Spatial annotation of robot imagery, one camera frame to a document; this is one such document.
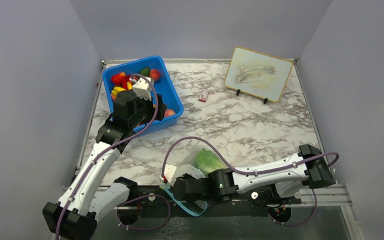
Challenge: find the green toy avocado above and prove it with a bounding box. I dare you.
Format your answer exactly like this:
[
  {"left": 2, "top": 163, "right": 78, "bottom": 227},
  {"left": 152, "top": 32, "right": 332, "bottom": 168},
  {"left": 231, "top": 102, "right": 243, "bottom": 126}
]
[{"left": 138, "top": 67, "right": 151, "bottom": 77}]

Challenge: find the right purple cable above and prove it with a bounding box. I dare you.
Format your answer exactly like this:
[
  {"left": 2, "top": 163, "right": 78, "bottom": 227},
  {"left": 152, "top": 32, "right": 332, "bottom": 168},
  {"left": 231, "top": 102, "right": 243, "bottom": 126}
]
[{"left": 160, "top": 136, "right": 340, "bottom": 228}]

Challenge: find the clear zip top bag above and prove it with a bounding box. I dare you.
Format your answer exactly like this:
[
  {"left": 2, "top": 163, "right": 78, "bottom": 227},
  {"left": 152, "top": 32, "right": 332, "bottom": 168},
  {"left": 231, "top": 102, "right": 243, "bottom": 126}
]
[{"left": 160, "top": 144, "right": 227, "bottom": 217}]

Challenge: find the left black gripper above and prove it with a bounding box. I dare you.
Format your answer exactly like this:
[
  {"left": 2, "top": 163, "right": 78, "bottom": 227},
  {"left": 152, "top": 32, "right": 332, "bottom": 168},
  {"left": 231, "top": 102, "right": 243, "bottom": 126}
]
[{"left": 129, "top": 91, "right": 167, "bottom": 128}]

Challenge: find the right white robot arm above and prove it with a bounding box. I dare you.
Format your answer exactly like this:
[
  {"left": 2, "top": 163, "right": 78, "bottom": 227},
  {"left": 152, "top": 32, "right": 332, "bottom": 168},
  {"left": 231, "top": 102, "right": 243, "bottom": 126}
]
[{"left": 171, "top": 144, "right": 335, "bottom": 204}]

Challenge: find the small whiteboard with wooden frame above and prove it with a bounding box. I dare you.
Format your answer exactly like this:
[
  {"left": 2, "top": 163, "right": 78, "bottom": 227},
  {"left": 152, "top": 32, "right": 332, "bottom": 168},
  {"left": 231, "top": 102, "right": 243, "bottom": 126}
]
[{"left": 224, "top": 46, "right": 294, "bottom": 103}]

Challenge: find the green toy lettuce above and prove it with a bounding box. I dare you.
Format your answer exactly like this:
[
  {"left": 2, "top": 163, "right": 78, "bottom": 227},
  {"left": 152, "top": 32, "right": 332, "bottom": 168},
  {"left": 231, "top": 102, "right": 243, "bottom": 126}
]
[{"left": 192, "top": 148, "right": 228, "bottom": 175}]

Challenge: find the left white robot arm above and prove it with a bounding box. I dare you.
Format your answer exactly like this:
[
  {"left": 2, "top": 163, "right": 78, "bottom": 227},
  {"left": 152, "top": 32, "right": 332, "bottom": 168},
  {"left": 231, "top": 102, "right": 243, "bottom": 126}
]
[{"left": 42, "top": 90, "right": 167, "bottom": 240}]

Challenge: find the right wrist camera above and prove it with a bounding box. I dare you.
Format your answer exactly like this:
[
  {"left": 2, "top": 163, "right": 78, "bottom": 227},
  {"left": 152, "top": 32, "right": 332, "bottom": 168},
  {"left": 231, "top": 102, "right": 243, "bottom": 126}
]
[{"left": 161, "top": 164, "right": 181, "bottom": 185}]

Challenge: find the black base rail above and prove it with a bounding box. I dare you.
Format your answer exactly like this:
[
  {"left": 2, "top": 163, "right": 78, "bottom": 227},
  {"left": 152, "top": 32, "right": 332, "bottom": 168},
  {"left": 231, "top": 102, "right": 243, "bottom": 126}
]
[{"left": 115, "top": 182, "right": 302, "bottom": 224}]

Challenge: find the toy peach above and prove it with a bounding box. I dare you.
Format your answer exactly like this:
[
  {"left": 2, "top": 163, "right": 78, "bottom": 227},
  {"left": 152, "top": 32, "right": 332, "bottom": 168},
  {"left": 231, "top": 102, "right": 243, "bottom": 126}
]
[{"left": 164, "top": 109, "right": 176, "bottom": 118}]

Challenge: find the blue plastic bin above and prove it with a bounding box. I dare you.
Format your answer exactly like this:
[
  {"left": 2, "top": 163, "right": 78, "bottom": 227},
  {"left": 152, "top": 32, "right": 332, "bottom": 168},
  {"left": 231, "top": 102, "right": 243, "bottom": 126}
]
[{"left": 102, "top": 55, "right": 184, "bottom": 135}]

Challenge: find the yellow toy banana bunch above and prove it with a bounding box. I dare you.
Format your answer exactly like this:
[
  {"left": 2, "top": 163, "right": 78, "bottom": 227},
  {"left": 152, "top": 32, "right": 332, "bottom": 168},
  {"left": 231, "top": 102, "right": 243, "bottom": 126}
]
[{"left": 110, "top": 80, "right": 133, "bottom": 100}]

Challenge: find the small red white box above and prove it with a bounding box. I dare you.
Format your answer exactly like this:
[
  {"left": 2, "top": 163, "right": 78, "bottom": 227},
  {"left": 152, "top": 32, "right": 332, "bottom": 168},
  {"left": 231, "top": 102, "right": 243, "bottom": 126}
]
[{"left": 198, "top": 89, "right": 209, "bottom": 103}]

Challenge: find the red toy bell pepper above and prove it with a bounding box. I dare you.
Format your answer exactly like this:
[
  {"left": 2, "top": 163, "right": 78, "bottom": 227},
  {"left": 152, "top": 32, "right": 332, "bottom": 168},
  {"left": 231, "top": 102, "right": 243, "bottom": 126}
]
[{"left": 110, "top": 72, "right": 130, "bottom": 90}]

